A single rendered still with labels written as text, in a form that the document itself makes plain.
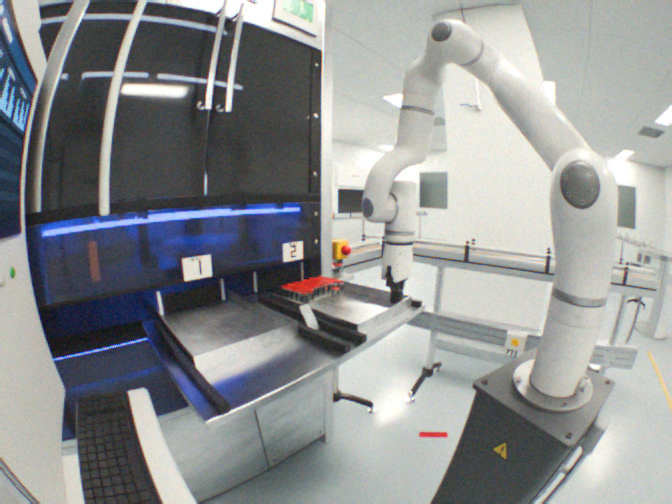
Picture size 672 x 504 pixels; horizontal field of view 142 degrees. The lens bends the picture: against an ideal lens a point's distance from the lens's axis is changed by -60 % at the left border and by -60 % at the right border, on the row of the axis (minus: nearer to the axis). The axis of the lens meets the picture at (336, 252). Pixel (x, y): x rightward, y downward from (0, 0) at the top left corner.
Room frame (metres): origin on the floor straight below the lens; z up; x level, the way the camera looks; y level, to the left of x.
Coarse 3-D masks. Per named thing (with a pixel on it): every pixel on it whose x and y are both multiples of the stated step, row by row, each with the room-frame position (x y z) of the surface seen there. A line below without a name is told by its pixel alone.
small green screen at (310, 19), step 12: (276, 0) 0.84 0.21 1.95; (288, 0) 0.88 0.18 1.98; (300, 0) 0.92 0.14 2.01; (312, 0) 0.97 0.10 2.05; (276, 12) 0.84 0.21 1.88; (288, 12) 0.88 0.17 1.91; (300, 12) 0.93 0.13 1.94; (312, 12) 0.97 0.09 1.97; (288, 24) 0.90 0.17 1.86; (300, 24) 0.93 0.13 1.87; (312, 24) 0.98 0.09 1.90
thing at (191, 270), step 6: (186, 258) 0.66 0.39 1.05; (192, 258) 0.67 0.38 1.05; (198, 258) 0.69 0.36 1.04; (204, 258) 0.70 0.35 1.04; (210, 258) 0.71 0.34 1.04; (186, 264) 0.66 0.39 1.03; (192, 264) 0.67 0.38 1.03; (198, 264) 0.68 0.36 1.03; (204, 264) 0.70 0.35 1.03; (210, 264) 0.71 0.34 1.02; (186, 270) 0.66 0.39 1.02; (192, 270) 0.67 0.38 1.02; (198, 270) 0.68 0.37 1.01; (204, 270) 0.70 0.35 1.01; (210, 270) 0.71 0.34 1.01; (186, 276) 0.66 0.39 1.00; (192, 276) 0.67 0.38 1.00; (198, 276) 0.68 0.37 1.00; (204, 276) 0.70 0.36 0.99
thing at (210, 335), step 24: (192, 312) 0.70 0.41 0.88; (216, 312) 0.71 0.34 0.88; (240, 312) 0.73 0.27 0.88; (264, 312) 0.69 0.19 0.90; (192, 336) 0.55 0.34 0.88; (216, 336) 0.57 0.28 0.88; (240, 336) 0.58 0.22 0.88; (264, 336) 0.54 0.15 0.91; (288, 336) 0.58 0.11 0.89; (192, 360) 0.42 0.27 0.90; (216, 360) 0.45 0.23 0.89
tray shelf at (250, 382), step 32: (160, 352) 0.46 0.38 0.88; (256, 352) 0.51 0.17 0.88; (288, 352) 0.52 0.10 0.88; (320, 352) 0.52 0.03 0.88; (352, 352) 0.53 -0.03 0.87; (192, 384) 0.37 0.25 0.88; (224, 384) 0.39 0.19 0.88; (256, 384) 0.40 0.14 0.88; (288, 384) 0.41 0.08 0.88; (224, 416) 0.31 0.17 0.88
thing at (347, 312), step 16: (352, 288) 0.93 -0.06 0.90; (368, 288) 0.89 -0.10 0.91; (288, 304) 0.76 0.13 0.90; (320, 304) 0.81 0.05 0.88; (336, 304) 0.81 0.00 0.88; (352, 304) 0.81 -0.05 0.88; (368, 304) 0.81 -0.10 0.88; (384, 304) 0.81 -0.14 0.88; (400, 304) 0.73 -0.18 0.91; (336, 320) 0.63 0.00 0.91; (352, 320) 0.69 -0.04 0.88; (368, 320) 0.62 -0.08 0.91; (384, 320) 0.67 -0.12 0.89
